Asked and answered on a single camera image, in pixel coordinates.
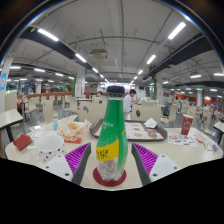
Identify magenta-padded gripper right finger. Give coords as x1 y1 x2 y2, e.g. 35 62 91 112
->
130 142 181 186

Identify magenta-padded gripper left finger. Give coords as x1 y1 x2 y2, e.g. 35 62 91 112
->
43 142 92 186

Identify green drink bottle yellow label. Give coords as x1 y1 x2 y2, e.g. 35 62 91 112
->
95 85 129 183

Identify white black-dotted mug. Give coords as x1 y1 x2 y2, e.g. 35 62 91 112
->
27 134 66 164

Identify flat red paper packet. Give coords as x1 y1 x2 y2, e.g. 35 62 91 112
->
64 136 83 145

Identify printed paper flyer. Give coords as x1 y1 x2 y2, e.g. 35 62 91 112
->
167 132 199 148

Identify grey food tray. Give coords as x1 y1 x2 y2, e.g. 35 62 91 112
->
89 118 168 142

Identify white printed paper sheet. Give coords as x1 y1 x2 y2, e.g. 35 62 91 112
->
32 129 58 139

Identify crumpled food wrapper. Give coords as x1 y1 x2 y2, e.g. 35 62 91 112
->
57 114 92 139

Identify small teal bottle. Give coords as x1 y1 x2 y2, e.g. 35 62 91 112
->
52 113 59 132

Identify white crumpled napkin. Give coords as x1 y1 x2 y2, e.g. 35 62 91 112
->
143 117 158 129

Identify red pouch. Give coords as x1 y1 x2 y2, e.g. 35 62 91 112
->
13 133 34 152

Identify red paper cup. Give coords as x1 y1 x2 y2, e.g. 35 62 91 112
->
180 114 195 136

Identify clear plastic wrapper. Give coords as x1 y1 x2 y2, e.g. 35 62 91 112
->
201 138 222 153

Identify beige cafeteria chairs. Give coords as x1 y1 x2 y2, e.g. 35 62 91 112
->
4 91 221 129

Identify person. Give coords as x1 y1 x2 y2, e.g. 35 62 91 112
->
122 88 138 114

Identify white cafeteria table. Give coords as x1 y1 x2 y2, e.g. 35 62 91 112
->
212 120 224 144
0 108 24 143

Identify blue square sign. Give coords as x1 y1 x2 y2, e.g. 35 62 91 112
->
0 72 8 92

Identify ceiling air conditioner unit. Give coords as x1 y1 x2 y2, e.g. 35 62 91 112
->
89 48 109 62

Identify ceiling tube lights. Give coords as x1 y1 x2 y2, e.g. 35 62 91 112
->
6 21 224 96

